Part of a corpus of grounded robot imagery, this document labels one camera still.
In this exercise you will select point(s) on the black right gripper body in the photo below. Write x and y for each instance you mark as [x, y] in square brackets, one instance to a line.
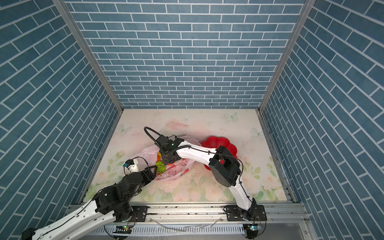
[166, 158]

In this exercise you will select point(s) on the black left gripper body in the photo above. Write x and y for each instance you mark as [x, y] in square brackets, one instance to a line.
[145, 180]

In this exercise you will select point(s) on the pink plastic bag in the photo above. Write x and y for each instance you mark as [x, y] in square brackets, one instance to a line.
[173, 171]

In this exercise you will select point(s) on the green fake fruit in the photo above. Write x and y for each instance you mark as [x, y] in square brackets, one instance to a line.
[161, 168]

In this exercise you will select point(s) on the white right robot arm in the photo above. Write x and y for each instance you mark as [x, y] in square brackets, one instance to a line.
[224, 166]

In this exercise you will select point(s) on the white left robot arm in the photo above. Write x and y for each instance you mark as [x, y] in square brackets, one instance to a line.
[110, 204]

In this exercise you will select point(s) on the red flower-shaped plate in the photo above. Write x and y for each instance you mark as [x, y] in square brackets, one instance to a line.
[216, 142]

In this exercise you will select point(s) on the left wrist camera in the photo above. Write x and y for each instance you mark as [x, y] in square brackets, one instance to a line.
[131, 166]

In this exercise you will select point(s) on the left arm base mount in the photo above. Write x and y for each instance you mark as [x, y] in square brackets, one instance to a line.
[135, 213]

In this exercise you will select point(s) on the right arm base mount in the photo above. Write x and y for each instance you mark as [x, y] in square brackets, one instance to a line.
[236, 214]

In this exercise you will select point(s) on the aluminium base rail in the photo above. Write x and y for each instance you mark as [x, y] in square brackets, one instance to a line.
[185, 218]

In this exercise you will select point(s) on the aluminium corner post right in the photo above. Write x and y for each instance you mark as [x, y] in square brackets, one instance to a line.
[304, 14]

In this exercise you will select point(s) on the aluminium corner post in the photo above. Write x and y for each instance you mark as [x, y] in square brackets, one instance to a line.
[304, 14]
[76, 32]

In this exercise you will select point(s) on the aluminium corner post left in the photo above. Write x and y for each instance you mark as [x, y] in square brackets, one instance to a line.
[76, 32]

